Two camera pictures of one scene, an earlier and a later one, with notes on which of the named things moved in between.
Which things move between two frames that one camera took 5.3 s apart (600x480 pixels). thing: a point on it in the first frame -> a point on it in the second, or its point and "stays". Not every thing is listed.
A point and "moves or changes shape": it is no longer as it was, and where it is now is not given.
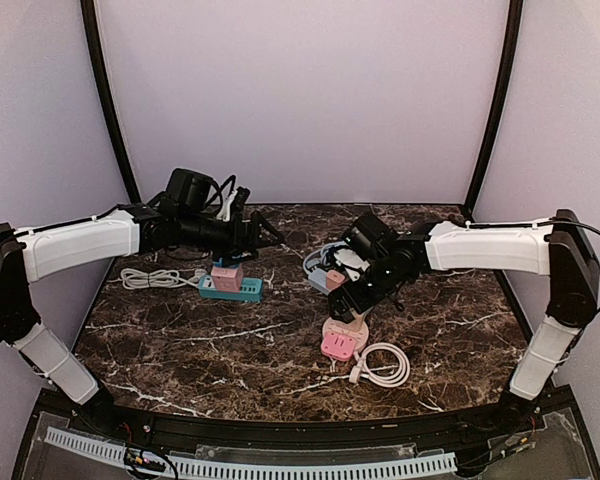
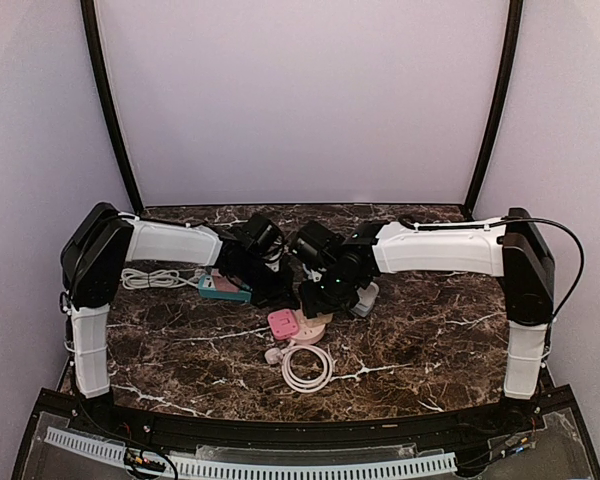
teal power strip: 251,290 stays
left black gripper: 237,244 -> 282,296
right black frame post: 503,90 stays
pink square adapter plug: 337,346 -> 283,324
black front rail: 142,425 stays
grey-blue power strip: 318,279 moves or changes shape
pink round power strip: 350,330 -> 308,334
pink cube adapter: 227,279 stays
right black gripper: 361,303 -> 312,304
